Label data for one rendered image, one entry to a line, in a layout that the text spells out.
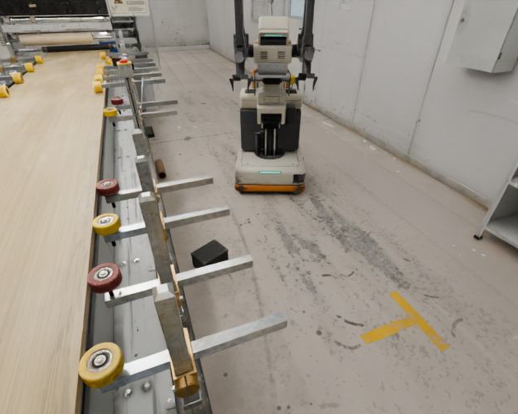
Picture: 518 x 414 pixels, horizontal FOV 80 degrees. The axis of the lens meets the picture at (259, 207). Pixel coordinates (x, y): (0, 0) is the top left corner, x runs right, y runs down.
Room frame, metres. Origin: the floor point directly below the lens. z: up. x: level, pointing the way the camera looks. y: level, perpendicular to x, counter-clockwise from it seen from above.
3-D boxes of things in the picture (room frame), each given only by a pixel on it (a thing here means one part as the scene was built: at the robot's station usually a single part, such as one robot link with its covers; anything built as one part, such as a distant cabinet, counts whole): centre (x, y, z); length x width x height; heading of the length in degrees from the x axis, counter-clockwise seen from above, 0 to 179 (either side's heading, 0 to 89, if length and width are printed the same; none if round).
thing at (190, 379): (0.37, 0.17, 0.83); 0.14 x 0.06 x 0.05; 21
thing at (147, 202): (0.58, 0.25, 0.90); 0.04 x 0.04 x 0.48; 21
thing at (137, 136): (1.05, 0.43, 0.88); 0.04 x 0.04 x 0.48; 21
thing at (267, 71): (2.38, -0.10, 0.99); 0.28 x 0.16 x 0.22; 89
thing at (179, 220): (0.87, 0.32, 0.84); 0.43 x 0.03 x 0.04; 111
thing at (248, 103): (2.76, -0.10, 0.59); 0.55 x 0.34 x 0.83; 89
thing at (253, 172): (2.67, -0.10, 0.16); 0.67 x 0.64 x 0.25; 179
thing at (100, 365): (0.33, 0.32, 0.85); 0.08 x 0.08 x 0.11
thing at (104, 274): (0.57, 0.41, 0.85); 0.08 x 0.08 x 0.11
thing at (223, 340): (0.40, 0.14, 0.83); 0.43 x 0.03 x 0.04; 111
